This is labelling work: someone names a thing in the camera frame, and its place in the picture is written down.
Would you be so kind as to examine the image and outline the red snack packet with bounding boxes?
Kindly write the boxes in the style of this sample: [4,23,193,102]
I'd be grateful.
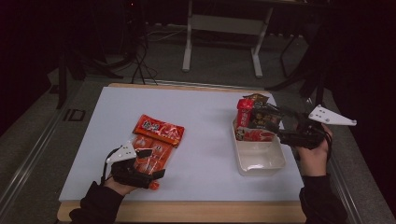
[132,113,186,148]

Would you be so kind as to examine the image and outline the metal floor rail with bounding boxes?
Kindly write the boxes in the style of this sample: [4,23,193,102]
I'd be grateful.
[0,106,64,216]
[304,96,366,224]

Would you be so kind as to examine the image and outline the black chair frame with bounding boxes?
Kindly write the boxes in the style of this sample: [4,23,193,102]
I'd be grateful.
[265,17,332,128]

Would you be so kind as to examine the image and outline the person's right hand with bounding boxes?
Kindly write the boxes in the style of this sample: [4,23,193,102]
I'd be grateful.
[294,123,334,178]

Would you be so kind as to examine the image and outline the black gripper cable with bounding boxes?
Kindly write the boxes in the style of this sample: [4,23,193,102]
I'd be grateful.
[100,147,121,185]
[322,130,334,164]

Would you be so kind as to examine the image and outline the red and black noodle packet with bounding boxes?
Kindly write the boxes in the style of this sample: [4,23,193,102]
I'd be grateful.
[234,98,285,143]

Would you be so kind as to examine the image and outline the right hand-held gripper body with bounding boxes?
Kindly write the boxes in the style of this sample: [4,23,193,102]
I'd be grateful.
[276,104,359,150]

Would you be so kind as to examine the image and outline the gold snack packet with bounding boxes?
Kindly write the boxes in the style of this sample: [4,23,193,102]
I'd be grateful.
[242,92,271,107]

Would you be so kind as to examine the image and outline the white table mat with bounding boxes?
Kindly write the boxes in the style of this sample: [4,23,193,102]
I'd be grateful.
[59,86,305,203]

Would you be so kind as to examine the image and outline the black floor cables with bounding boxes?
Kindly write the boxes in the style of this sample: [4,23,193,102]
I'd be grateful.
[130,38,159,86]

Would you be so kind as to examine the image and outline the clear orange jelly cup pack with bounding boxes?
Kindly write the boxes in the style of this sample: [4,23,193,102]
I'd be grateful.
[129,133,174,191]

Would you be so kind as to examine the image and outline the black metal stand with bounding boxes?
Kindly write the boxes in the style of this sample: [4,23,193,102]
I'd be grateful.
[55,36,125,110]

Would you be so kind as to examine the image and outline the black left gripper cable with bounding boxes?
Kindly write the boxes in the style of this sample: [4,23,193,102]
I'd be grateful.
[100,147,121,185]

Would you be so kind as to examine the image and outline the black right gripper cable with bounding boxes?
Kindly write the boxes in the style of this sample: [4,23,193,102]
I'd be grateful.
[322,130,334,164]

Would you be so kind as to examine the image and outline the person's left hand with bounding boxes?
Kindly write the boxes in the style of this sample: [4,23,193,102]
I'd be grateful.
[103,176,138,198]

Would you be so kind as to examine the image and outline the white compartment tray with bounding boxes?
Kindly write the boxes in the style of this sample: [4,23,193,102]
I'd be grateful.
[231,119,287,177]

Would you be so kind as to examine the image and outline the white metal table frame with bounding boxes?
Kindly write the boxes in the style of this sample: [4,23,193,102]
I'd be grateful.
[181,0,276,79]

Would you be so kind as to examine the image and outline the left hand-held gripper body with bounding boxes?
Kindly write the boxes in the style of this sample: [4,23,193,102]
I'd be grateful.
[105,140,166,189]

